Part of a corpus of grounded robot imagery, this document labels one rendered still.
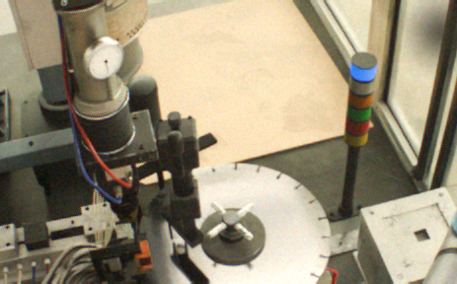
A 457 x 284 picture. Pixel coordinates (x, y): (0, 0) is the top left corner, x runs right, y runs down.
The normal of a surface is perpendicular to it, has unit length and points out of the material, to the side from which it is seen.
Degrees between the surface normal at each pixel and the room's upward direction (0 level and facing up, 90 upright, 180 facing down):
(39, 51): 90
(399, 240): 0
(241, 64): 0
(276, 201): 0
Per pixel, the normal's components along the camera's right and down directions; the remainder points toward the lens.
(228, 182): 0.01, -0.68
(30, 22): 0.29, 0.70
